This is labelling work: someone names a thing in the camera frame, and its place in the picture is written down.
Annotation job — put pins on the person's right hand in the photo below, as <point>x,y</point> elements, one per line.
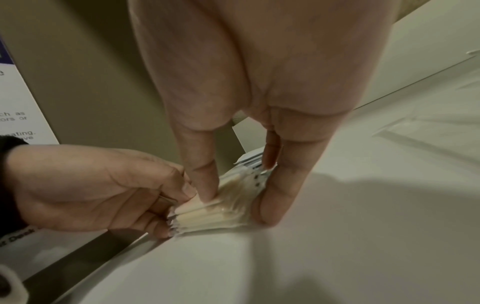
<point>270,59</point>

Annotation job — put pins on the white printed box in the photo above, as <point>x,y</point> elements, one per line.
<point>56,252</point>

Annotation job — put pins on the clear plastic sleeve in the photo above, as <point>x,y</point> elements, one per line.
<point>427,136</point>

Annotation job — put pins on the stack of cream packets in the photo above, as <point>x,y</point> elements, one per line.
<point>225,204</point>

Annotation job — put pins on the person's left forearm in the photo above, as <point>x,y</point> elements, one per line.
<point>9,178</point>

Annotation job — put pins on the person's left hand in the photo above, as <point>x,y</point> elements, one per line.
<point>93,190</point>

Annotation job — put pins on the white printed sign, blue header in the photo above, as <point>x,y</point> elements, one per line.
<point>22,98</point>

